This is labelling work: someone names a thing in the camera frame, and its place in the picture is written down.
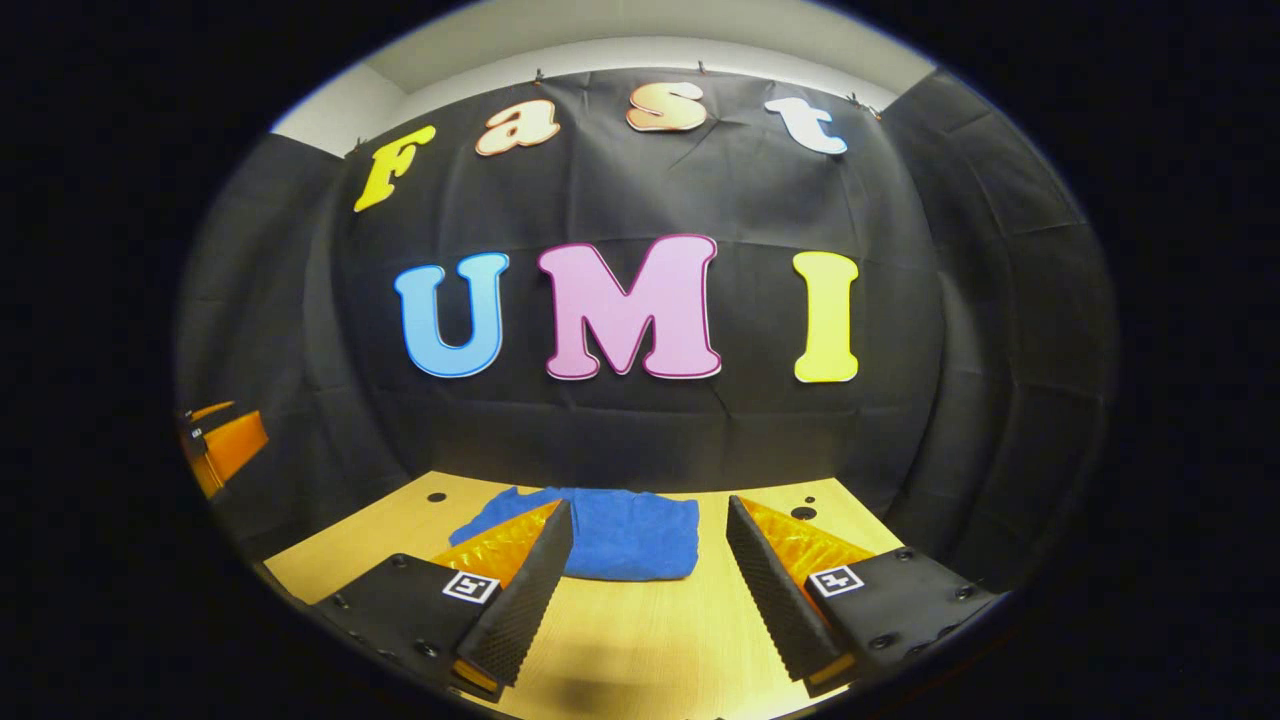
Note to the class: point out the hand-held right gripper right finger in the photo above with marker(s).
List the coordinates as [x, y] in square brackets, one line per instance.
[770, 600]

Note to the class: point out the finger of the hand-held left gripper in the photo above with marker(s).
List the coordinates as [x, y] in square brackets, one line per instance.
[235, 445]
[210, 410]

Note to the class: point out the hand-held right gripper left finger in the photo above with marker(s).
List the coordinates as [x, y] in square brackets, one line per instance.
[530, 600]

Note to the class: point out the blue button shirt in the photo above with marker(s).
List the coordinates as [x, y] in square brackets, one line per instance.
[630, 540]

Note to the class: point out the black backdrop cloth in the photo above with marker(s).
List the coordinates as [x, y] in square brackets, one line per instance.
[740, 190]

